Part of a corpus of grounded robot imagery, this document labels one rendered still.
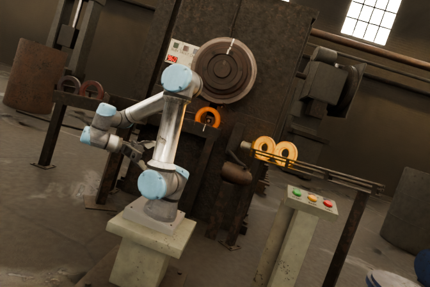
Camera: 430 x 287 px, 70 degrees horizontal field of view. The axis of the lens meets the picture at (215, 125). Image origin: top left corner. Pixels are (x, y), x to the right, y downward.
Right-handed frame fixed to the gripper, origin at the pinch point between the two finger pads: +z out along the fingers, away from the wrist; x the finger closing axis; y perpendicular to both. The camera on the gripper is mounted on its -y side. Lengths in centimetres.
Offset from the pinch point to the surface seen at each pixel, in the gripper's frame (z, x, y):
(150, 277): 9, 44, -23
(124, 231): -8.5, 27.7, -21.7
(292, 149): 80, -28, 12
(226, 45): 33, -78, 63
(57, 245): -27, 57, 13
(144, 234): -1.5, 25.7, -25.2
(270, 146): 74, -25, 26
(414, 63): 584, -316, 358
